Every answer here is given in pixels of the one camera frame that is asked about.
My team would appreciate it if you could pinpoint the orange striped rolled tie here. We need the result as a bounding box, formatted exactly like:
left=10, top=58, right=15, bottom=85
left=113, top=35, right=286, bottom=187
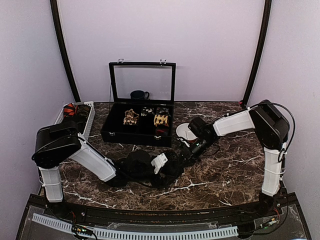
left=63, top=103, right=78, bottom=118

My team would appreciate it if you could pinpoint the dark blue mug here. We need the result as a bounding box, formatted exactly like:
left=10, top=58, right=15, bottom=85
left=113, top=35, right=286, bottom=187
left=130, top=90, right=150, bottom=100

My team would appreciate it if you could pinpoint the tan patterned rolled tie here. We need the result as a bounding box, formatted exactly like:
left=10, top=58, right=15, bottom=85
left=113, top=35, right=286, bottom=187
left=153, top=107, right=171, bottom=127

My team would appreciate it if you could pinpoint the white cable duct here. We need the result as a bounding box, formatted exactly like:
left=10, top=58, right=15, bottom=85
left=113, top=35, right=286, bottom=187
left=31, top=213, right=239, bottom=240

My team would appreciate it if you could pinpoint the black white rolled tie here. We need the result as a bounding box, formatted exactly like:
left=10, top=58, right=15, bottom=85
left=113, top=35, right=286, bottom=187
left=140, top=106, right=155, bottom=118

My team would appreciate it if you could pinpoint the white and orange bowl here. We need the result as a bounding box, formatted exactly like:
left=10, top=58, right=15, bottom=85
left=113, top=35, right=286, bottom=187
left=176, top=123, right=198, bottom=142

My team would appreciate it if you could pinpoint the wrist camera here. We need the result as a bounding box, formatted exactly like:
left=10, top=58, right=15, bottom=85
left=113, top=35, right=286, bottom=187
left=125, top=150, right=153, bottom=178
left=187, top=116, right=213, bottom=137

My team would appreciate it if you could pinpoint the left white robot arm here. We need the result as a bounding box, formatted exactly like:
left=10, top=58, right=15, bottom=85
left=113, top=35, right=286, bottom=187
left=31, top=121, right=184, bottom=218

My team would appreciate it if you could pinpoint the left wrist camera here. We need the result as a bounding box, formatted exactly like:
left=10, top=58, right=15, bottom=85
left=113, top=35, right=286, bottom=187
left=125, top=150, right=153, bottom=178

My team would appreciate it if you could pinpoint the black necktie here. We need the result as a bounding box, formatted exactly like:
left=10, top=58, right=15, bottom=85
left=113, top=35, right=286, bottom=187
left=172, top=157, right=185, bottom=176

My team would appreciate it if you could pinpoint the red black rolled tie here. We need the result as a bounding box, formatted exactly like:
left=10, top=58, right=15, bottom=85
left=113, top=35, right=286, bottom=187
left=155, top=125, right=170, bottom=136

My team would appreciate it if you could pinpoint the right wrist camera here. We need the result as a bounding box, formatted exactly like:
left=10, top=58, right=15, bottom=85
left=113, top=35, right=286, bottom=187
left=187, top=116, right=213, bottom=137

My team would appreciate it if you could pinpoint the black tie storage box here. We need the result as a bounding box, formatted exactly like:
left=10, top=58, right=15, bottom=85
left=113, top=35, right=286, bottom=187
left=100, top=60, right=177, bottom=147

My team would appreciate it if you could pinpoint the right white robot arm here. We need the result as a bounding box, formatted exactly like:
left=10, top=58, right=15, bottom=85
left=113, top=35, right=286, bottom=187
left=179, top=99, right=296, bottom=197

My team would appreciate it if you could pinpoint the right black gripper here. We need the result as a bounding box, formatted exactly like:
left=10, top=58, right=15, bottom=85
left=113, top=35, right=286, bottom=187
left=175, top=137, right=216, bottom=169

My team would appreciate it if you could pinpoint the leopard print rolled tie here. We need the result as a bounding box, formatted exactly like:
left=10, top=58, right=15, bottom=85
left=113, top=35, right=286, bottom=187
left=123, top=108, right=140, bottom=126

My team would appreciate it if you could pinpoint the brown rolled tie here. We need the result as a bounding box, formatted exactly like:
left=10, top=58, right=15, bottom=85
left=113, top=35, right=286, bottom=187
left=76, top=104, right=91, bottom=118

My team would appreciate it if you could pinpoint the white plastic basket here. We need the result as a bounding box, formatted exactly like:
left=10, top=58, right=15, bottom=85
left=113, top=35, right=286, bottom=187
left=54, top=101, right=96, bottom=141

